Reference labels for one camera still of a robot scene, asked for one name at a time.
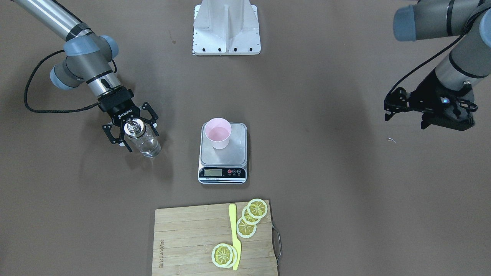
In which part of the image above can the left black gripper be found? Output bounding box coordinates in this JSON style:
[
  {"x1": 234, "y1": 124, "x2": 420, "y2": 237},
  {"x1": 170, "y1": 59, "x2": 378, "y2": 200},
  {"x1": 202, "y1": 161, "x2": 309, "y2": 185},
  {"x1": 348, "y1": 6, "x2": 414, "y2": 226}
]
[{"x1": 384, "y1": 70, "x2": 476, "y2": 131}]

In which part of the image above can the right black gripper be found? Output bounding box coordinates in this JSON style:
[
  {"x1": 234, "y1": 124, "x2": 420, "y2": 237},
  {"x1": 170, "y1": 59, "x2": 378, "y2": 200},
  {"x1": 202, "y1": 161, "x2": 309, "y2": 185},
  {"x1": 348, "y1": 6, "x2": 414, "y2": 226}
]
[{"x1": 98, "y1": 89, "x2": 160, "y2": 153}]

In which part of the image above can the glass sauce bottle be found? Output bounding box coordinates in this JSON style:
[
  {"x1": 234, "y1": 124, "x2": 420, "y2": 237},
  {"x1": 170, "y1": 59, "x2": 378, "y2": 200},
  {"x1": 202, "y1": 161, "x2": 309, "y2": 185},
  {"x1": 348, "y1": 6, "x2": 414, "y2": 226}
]
[{"x1": 124, "y1": 118, "x2": 161, "y2": 158}]

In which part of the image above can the pink plastic cup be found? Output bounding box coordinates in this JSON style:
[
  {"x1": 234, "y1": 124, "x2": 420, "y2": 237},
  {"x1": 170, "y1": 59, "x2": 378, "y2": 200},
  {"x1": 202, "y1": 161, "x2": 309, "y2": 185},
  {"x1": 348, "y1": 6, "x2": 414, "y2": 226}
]
[{"x1": 204, "y1": 118, "x2": 232, "y2": 149}]

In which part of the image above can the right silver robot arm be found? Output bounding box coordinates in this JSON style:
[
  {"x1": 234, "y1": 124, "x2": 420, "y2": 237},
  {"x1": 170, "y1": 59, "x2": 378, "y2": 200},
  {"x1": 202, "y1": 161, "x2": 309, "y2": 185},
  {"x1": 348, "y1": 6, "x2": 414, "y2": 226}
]
[{"x1": 16, "y1": 0, "x2": 161, "y2": 158}]

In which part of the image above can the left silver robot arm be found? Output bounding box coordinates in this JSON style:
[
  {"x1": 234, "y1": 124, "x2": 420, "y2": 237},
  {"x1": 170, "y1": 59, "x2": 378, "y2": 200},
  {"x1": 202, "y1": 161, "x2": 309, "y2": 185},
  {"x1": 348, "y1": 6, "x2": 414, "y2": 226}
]
[{"x1": 384, "y1": 0, "x2": 491, "y2": 131}]

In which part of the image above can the silver kitchen scale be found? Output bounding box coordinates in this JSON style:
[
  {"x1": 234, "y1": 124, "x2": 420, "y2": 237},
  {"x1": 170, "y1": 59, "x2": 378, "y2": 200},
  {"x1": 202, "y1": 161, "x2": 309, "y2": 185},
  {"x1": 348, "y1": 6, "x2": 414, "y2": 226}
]
[{"x1": 198, "y1": 123, "x2": 248, "y2": 184}]

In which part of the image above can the wooden cutting board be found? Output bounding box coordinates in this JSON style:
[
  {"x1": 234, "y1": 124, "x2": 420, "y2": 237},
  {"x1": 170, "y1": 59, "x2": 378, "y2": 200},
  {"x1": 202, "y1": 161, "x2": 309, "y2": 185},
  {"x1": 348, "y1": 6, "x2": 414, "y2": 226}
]
[{"x1": 152, "y1": 203, "x2": 281, "y2": 276}]

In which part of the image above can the yellow plastic knife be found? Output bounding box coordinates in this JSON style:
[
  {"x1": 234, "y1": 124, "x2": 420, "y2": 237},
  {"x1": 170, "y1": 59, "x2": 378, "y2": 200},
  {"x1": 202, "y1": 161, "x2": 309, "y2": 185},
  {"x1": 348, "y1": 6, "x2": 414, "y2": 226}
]
[{"x1": 228, "y1": 203, "x2": 242, "y2": 271}]

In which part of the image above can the lemon slice middle of row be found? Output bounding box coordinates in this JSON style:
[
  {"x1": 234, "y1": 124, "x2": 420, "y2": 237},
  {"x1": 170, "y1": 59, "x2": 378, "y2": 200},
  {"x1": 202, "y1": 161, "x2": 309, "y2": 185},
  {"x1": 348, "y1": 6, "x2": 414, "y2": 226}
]
[{"x1": 241, "y1": 206, "x2": 261, "y2": 225}]

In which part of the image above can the lemon slice row inner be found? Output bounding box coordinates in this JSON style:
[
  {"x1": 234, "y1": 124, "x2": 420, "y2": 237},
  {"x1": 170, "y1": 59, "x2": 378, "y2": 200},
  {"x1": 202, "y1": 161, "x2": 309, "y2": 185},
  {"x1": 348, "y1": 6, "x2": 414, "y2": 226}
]
[{"x1": 236, "y1": 218, "x2": 257, "y2": 239}]

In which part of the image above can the lemon slice near knife tip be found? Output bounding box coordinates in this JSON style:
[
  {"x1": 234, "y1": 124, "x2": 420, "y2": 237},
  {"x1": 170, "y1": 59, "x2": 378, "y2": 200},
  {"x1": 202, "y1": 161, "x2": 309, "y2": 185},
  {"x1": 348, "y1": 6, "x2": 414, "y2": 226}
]
[{"x1": 211, "y1": 243, "x2": 238, "y2": 268}]

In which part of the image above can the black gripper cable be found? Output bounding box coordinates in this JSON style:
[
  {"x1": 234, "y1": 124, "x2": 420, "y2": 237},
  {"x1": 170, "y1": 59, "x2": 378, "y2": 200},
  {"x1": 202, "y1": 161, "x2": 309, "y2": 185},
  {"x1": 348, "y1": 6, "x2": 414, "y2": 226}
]
[{"x1": 24, "y1": 49, "x2": 117, "y2": 114}]

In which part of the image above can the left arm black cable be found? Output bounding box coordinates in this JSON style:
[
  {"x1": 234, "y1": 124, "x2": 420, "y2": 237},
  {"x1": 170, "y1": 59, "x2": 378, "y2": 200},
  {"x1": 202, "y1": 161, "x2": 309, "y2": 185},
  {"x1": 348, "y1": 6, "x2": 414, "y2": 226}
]
[{"x1": 387, "y1": 0, "x2": 491, "y2": 101}]

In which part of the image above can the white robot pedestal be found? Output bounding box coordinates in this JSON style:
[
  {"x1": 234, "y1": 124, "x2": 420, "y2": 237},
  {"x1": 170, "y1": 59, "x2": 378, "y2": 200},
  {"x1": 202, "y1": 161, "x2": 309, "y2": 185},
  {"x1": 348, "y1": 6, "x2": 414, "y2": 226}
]
[{"x1": 192, "y1": 0, "x2": 261, "y2": 56}]

